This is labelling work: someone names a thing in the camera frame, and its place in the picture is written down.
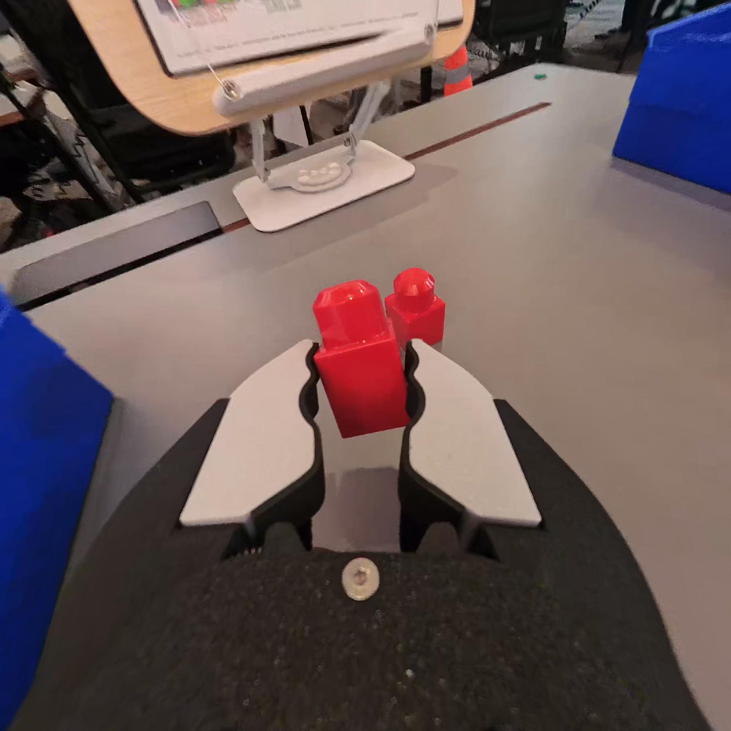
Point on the printed instruction sheet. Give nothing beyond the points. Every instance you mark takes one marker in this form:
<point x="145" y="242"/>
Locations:
<point x="320" y="23"/>

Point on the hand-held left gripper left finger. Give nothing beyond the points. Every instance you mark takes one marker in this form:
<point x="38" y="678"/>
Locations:
<point x="251" y="457"/>

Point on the orange traffic cone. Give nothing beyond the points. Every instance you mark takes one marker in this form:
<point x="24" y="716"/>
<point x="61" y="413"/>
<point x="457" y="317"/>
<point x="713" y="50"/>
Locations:
<point x="457" y="74"/>

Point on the blue plastic bin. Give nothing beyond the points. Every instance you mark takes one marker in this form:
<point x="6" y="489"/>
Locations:
<point x="46" y="480"/>
<point x="685" y="114"/>

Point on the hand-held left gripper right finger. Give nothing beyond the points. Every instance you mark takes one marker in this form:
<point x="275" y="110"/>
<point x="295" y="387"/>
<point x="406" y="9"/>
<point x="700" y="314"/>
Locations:
<point x="471" y="457"/>

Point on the wooden display board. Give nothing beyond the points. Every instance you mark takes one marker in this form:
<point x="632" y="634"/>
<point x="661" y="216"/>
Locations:
<point x="126" y="69"/>

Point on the red toy building block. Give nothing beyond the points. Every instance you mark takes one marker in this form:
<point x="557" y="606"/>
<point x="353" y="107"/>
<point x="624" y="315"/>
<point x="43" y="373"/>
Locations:
<point x="417" y="308"/>
<point x="360" y="377"/>

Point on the black flat panel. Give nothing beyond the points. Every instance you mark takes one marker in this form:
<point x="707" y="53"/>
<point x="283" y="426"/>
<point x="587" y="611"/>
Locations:
<point x="103" y="251"/>

